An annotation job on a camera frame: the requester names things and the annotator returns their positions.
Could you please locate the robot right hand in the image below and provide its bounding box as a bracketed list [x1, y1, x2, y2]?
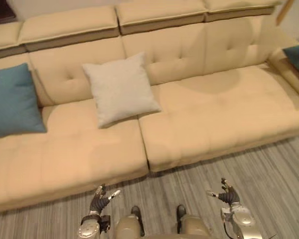
[205, 177, 241, 206]

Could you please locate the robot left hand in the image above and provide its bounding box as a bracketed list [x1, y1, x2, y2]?
[89, 183, 122, 216]

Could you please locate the dark robot left foot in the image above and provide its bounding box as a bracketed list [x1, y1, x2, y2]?
[131, 205, 142, 222]

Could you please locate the dark robot foot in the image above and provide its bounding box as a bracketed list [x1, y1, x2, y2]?
[131, 205, 142, 222]
[176, 204, 187, 221]

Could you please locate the silver robot left leg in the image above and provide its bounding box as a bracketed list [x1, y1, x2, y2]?
[114, 215, 144, 239]

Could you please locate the dark robot right foot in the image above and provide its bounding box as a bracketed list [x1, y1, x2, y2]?
[176, 204, 187, 221]

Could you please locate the beige leather sofa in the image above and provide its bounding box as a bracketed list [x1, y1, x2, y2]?
[0, 0, 299, 215]

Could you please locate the white square cushion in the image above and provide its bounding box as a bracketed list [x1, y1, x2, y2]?
[82, 51, 162, 129]

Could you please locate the light wooden pole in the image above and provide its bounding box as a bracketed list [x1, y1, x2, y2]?
[275, 0, 295, 26]

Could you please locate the dark brown side table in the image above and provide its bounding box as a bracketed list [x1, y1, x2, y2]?
[0, 0, 17, 27]

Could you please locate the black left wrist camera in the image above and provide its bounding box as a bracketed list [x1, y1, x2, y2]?
[99, 215, 111, 229]

